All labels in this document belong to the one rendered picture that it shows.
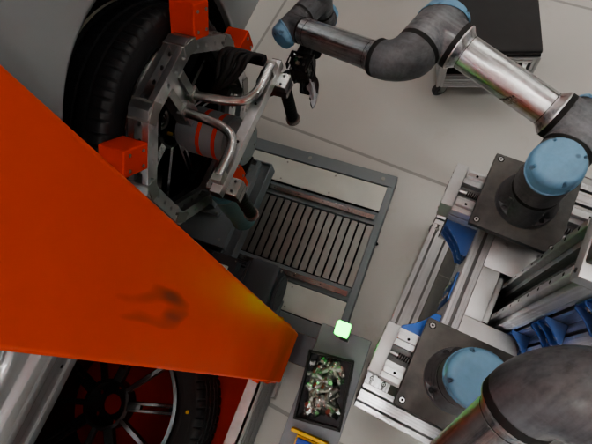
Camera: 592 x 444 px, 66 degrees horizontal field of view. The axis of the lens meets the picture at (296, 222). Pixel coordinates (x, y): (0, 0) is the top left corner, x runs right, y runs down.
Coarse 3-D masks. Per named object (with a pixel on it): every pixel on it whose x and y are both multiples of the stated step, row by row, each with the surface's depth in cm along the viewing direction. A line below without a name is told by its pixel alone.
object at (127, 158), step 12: (108, 144) 107; (120, 144) 108; (132, 144) 109; (144, 144) 112; (108, 156) 107; (120, 156) 106; (132, 156) 108; (144, 156) 113; (120, 168) 107; (132, 168) 110; (144, 168) 115
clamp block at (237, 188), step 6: (210, 180) 120; (234, 180) 119; (240, 180) 119; (210, 186) 119; (228, 186) 118; (234, 186) 118; (240, 186) 118; (246, 186) 122; (228, 192) 118; (234, 192) 118; (240, 192) 120; (228, 198) 121; (234, 198) 119; (240, 198) 121
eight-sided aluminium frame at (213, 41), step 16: (160, 48) 115; (176, 48) 115; (192, 48) 118; (208, 48) 125; (160, 64) 115; (176, 64) 114; (144, 80) 112; (160, 80) 112; (176, 80) 116; (240, 80) 149; (144, 96) 114; (160, 96) 112; (128, 112) 111; (144, 112) 110; (240, 112) 157; (128, 128) 113; (144, 128) 111; (144, 176) 117; (208, 176) 158; (144, 192) 119; (160, 192) 125; (192, 192) 152; (208, 192) 154; (160, 208) 127; (176, 208) 135; (192, 208) 145
